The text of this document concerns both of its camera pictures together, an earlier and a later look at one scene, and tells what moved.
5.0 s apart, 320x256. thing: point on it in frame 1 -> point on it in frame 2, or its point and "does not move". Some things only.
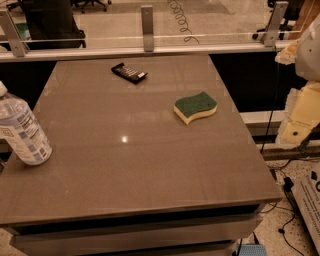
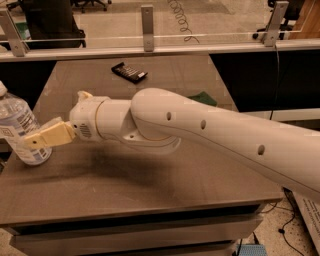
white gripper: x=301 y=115 -> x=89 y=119
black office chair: x=51 y=23 does not move
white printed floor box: x=307 y=195 does not move
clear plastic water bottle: x=17 y=122 does not move
